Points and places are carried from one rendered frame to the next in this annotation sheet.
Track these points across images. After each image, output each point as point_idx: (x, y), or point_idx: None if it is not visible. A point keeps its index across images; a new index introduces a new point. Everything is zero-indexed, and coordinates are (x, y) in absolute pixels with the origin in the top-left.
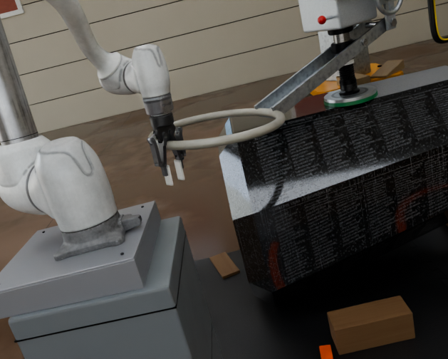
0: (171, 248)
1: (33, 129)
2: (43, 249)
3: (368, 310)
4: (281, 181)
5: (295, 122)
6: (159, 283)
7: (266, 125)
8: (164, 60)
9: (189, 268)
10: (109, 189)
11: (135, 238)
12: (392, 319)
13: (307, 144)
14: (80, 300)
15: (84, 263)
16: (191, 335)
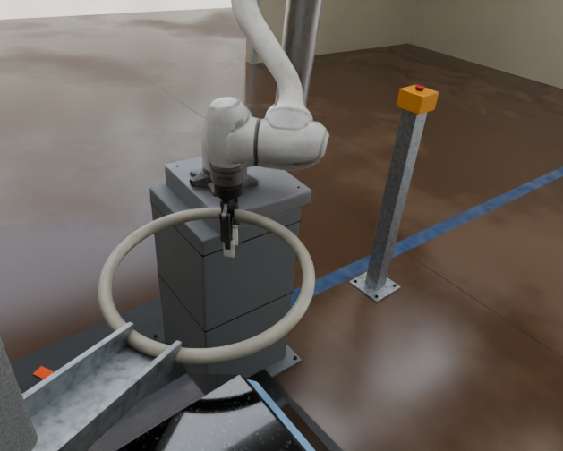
0: (174, 208)
1: (276, 104)
2: (262, 172)
3: None
4: (150, 401)
5: (123, 443)
6: (157, 187)
7: (110, 256)
8: (206, 126)
9: (186, 255)
10: (203, 151)
11: (183, 177)
12: None
13: (103, 441)
14: None
15: (200, 161)
16: (159, 238)
